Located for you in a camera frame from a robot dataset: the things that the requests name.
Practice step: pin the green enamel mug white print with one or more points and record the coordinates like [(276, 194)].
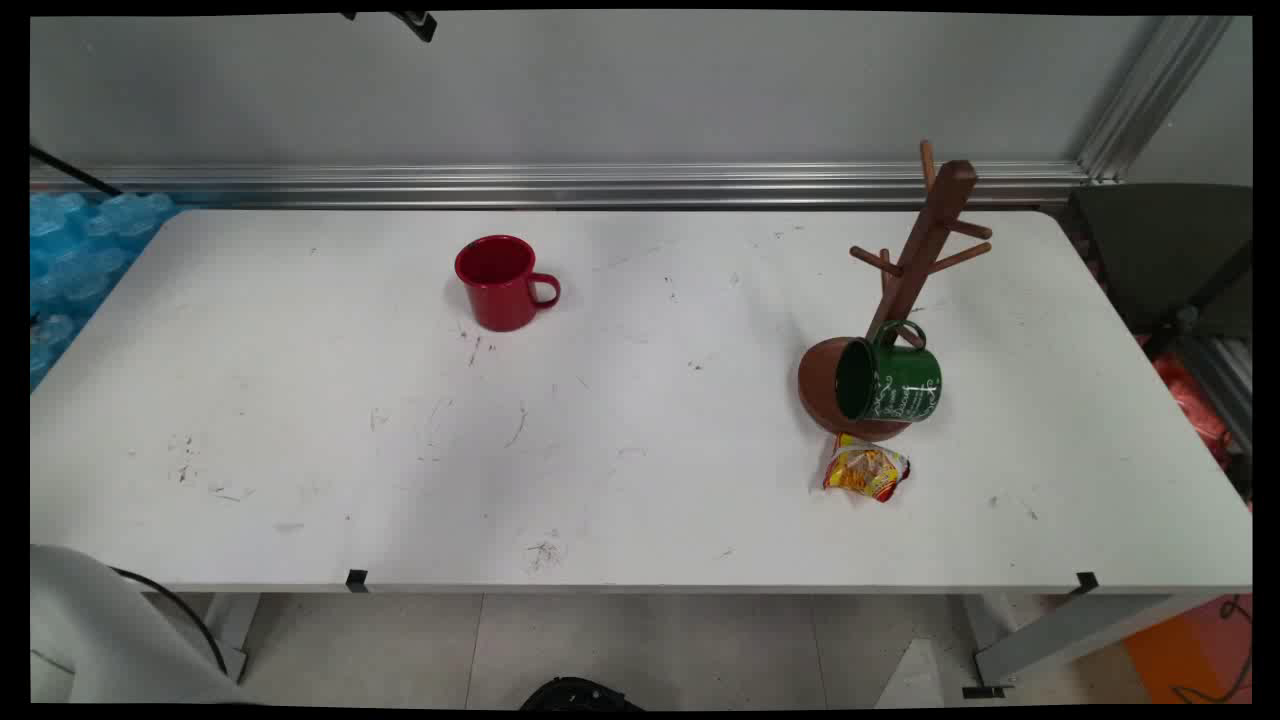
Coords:
[(900, 385)]

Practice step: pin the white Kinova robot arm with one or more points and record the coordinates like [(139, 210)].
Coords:
[(85, 630)]

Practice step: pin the red enamel mug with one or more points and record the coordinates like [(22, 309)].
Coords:
[(498, 300)]

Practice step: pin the yellow red snack packet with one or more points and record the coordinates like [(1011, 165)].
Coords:
[(865, 470)]

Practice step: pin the brown wooden mug tree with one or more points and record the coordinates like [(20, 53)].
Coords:
[(925, 240)]

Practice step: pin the black round floor object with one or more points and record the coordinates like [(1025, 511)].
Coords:
[(580, 695)]

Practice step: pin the black tape marker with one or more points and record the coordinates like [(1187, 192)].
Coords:
[(1086, 582), (356, 580)]

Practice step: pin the grey table leg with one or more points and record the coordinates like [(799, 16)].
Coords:
[(1080, 630), (235, 625)]

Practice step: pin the red plastic bag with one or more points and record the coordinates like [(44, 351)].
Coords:
[(1190, 400)]

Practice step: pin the blue bubble wrap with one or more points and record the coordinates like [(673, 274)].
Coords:
[(80, 250)]

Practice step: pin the thin black rod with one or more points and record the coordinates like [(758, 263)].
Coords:
[(75, 170)]

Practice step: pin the horizontal aluminium frame rail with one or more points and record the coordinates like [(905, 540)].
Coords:
[(500, 185)]

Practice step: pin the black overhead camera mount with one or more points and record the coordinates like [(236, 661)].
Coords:
[(415, 22)]

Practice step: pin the slanted aluminium frame post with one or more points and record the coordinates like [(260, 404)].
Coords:
[(1150, 95)]

